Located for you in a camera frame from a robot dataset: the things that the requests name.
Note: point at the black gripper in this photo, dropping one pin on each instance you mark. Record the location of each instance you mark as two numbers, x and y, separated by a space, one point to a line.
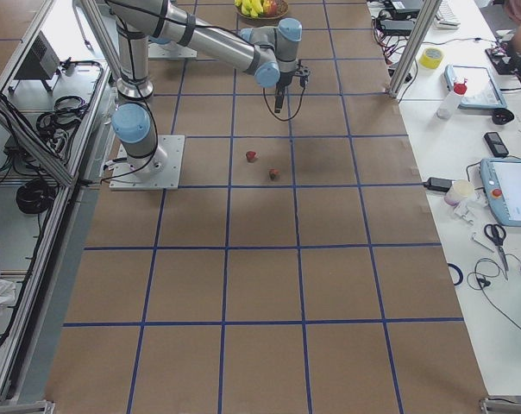
281 83

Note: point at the red strawberry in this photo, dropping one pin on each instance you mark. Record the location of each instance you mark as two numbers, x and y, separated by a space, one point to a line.
273 174
251 156

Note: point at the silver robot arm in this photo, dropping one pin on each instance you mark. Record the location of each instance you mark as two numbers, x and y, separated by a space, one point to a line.
268 53

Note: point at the red apple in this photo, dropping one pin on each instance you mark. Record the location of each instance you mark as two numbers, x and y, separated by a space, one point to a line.
270 8

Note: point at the brown wicker basket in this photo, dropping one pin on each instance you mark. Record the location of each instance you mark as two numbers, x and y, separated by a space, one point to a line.
282 11

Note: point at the yellow banana bunch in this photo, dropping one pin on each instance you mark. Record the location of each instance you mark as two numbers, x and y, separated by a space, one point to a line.
250 8

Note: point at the black laptop power brick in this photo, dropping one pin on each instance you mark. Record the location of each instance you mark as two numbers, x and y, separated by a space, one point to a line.
396 28

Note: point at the yellow tape roll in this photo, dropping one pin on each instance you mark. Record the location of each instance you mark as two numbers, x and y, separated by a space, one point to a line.
431 57

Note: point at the clear bottle red cap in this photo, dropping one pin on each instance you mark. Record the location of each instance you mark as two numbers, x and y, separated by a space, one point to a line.
452 101

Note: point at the far teach pendant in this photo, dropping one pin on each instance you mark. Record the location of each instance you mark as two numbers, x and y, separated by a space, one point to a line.
482 93

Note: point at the teach pendant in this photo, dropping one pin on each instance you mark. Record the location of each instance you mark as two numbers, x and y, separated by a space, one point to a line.
501 179
482 93

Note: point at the paper cup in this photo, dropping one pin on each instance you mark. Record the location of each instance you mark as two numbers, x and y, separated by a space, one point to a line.
460 190

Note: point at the black phone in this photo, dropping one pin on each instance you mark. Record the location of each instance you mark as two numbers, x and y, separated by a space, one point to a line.
496 145

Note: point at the grey control box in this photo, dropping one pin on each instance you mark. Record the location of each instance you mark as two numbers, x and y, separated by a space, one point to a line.
40 64

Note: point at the near teach pendant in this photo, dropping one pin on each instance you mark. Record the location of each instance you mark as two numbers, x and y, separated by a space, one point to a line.
501 179

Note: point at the black scissors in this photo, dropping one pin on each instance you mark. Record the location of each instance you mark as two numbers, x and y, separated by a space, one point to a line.
497 234

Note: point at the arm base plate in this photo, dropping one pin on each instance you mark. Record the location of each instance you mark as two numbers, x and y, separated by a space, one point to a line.
163 172
170 51

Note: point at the aluminium frame post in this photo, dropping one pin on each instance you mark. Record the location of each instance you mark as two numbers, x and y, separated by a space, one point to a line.
425 17

